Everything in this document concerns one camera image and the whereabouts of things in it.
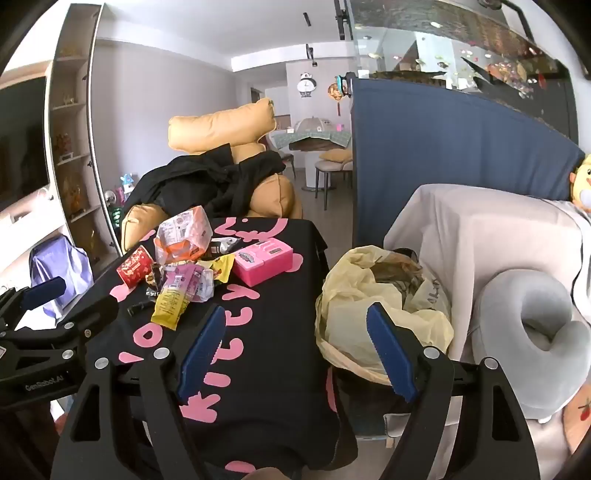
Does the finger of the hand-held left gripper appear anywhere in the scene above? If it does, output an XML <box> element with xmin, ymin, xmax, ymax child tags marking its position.
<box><xmin>0</xmin><ymin>276</ymin><xmax>68</xmax><ymax>330</ymax></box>
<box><xmin>0</xmin><ymin>294</ymin><xmax>120</xmax><ymax>365</ymax></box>

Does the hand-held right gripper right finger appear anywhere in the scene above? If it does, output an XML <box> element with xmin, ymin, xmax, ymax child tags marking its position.
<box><xmin>366</xmin><ymin>304</ymin><xmax>542</xmax><ymax>480</ymax></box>

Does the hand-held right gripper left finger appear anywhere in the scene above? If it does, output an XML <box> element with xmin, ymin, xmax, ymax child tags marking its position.
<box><xmin>55</xmin><ymin>302</ymin><xmax>232</xmax><ymax>480</ymax></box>

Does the yellow snack packet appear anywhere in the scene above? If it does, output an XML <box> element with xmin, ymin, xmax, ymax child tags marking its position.
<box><xmin>151</xmin><ymin>277</ymin><xmax>192</xmax><ymax>330</ymax></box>

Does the red snack package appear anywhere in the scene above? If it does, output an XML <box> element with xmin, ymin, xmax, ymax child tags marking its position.
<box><xmin>116</xmin><ymin>244</ymin><xmax>155</xmax><ymax>288</ymax></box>

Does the black white wrapper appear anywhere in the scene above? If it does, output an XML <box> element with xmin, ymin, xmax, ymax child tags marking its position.
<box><xmin>145</xmin><ymin>264</ymin><xmax>167</xmax><ymax>296</ymax></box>

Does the yellow plastic trash bag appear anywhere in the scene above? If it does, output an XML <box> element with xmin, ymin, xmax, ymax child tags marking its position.
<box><xmin>315</xmin><ymin>246</ymin><xmax>455</xmax><ymax>386</ymax></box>

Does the pink snack packet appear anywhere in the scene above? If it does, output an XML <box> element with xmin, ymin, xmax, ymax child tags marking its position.
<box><xmin>161</xmin><ymin>263</ymin><xmax>215</xmax><ymax>303</ymax></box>

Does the yellow black wrapper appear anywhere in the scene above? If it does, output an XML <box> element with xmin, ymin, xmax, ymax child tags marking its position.
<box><xmin>198</xmin><ymin>254</ymin><xmax>236</xmax><ymax>283</ymax></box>

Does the orange white snack bag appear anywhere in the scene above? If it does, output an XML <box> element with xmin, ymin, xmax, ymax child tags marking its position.
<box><xmin>154</xmin><ymin>205</ymin><xmax>213</xmax><ymax>264</ymax></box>

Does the purple cloth bag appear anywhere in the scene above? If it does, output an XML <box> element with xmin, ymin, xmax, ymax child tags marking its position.
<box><xmin>28</xmin><ymin>233</ymin><xmax>95</xmax><ymax>324</ymax></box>

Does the black pink printed tablecloth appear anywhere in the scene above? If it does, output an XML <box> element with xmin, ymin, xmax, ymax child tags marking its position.
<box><xmin>90</xmin><ymin>217</ymin><xmax>358</xmax><ymax>480</ymax></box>

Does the pink toy box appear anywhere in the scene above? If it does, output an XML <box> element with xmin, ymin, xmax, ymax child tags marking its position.
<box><xmin>232</xmin><ymin>240</ymin><xmax>294</xmax><ymax>287</ymax></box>

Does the grey neck pillow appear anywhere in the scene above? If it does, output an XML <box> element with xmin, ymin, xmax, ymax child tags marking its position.
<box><xmin>471</xmin><ymin>268</ymin><xmax>591</xmax><ymax>421</ymax></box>

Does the blue white toy castle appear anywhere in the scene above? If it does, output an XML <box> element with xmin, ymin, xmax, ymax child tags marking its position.
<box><xmin>117</xmin><ymin>173</ymin><xmax>137</xmax><ymax>204</ymax></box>

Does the white sofa cover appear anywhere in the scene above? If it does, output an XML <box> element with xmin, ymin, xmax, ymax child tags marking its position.
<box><xmin>383</xmin><ymin>184</ymin><xmax>591</xmax><ymax>480</ymax></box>

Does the glass door shelf cabinet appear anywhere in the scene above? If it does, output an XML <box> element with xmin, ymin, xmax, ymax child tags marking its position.
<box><xmin>46</xmin><ymin>4</ymin><xmax>123</xmax><ymax>264</ymax></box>

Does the black jacket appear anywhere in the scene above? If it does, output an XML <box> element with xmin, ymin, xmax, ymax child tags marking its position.
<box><xmin>124</xmin><ymin>143</ymin><xmax>287</xmax><ymax>217</ymax></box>

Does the beige dining chair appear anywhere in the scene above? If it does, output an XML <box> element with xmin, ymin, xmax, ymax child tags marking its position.
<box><xmin>315</xmin><ymin>148</ymin><xmax>354</xmax><ymax>197</ymax></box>
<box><xmin>277</xmin><ymin>150</ymin><xmax>297</xmax><ymax>182</ymax></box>

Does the cherry print cloth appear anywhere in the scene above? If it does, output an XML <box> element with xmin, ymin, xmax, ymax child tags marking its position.
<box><xmin>561</xmin><ymin>392</ymin><xmax>591</xmax><ymax>453</ymax></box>

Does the blue cloth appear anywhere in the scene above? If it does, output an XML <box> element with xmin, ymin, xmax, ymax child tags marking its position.
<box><xmin>351</xmin><ymin>76</ymin><xmax>587</xmax><ymax>250</ymax></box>

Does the dining table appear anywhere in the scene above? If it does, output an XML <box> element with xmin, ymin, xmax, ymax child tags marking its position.
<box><xmin>270</xmin><ymin>117</ymin><xmax>354</xmax><ymax>153</ymax></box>

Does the mesh food cover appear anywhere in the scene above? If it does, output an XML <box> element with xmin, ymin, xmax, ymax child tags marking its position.
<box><xmin>294</xmin><ymin>117</ymin><xmax>331</xmax><ymax>138</ymax></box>

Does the glass fish tank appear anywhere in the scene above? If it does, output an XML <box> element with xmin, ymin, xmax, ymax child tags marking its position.
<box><xmin>346</xmin><ymin>0</ymin><xmax>573</xmax><ymax>125</ymax></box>

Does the wall television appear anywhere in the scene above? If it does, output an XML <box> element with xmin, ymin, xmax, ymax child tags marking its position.
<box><xmin>0</xmin><ymin>76</ymin><xmax>51</xmax><ymax>210</ymax></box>

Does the round hanging wall ornament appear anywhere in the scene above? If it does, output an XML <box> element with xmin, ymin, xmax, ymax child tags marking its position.
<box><xmin>327</xmin><ymin>82</ymin><xmax>345</xmax><ymax>116</ymax></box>

